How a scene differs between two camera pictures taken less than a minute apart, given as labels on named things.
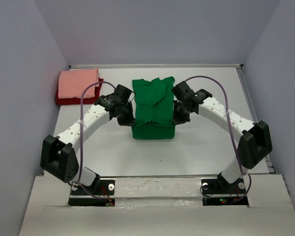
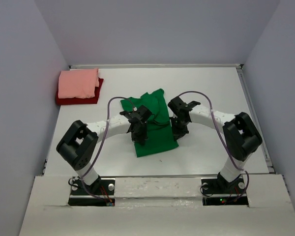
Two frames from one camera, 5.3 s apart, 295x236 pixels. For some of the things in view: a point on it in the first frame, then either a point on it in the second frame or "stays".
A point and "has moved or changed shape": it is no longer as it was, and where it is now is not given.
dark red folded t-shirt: x=77 y=101 stays
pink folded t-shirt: x=72 y=83 stays
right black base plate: x=221 y=186 stays
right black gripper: x=178 y=119 → x=177 y=133
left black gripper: x=128 y=121 → x=141 y=139
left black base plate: x=103 y=187 stays
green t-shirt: x=153 y=108 has moved or changed shape
